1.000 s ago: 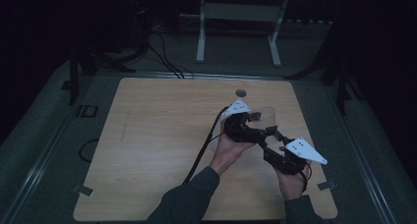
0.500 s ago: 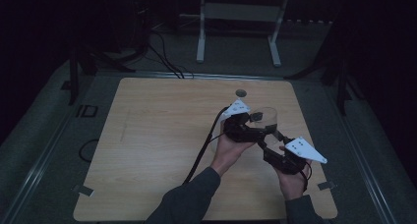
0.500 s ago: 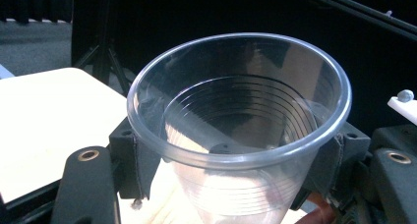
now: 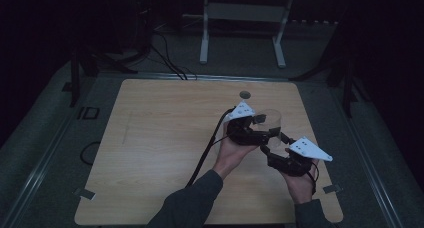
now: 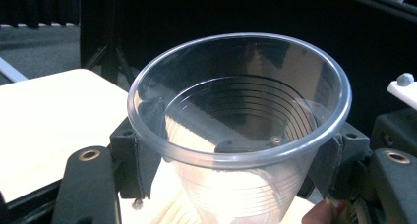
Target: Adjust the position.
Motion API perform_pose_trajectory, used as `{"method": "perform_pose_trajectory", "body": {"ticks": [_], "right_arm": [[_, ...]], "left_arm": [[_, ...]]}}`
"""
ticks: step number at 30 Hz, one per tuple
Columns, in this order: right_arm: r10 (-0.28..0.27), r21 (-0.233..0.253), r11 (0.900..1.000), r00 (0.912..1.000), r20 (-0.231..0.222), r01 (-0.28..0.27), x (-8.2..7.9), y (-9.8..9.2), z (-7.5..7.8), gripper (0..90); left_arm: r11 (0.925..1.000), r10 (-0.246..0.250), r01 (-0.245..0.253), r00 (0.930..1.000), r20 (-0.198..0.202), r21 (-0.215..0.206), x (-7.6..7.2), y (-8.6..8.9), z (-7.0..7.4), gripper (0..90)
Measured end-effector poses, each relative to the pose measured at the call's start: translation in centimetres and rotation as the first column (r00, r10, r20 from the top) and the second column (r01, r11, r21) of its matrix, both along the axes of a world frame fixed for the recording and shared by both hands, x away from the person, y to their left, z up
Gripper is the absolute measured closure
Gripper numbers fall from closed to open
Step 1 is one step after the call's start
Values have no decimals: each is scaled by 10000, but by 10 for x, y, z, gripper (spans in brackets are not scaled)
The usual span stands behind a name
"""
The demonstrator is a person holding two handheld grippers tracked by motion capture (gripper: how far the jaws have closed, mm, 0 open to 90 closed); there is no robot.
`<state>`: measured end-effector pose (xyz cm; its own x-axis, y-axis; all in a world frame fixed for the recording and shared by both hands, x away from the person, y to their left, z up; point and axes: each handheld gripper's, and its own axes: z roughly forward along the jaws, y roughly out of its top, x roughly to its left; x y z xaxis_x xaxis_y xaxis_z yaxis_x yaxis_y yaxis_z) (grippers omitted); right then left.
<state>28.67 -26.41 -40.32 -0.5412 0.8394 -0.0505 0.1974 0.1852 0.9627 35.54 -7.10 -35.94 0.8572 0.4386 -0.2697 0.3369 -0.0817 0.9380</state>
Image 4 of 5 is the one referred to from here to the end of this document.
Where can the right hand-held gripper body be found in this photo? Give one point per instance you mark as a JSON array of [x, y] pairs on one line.
[[293, 164]]

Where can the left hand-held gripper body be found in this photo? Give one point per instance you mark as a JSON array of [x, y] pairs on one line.
[[245, 134]]

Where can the clear plastic cup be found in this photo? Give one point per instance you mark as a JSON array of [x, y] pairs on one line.
[[274, 119]]

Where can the person's right hand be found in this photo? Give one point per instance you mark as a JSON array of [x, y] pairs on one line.
[[301, 188]]

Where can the person's left hand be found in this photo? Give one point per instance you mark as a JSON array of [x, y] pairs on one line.
[[231, 158]]

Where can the grey tape piece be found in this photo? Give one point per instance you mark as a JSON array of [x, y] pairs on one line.
[[85, 193], [332, 188]]

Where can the white metal stand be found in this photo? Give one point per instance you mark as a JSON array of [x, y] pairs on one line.
[[245, 13]]

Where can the white power strip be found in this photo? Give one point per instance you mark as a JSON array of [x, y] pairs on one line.
[[315, 22]]

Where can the dark equipment rack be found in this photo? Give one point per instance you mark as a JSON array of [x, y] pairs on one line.
[[143, 18]]

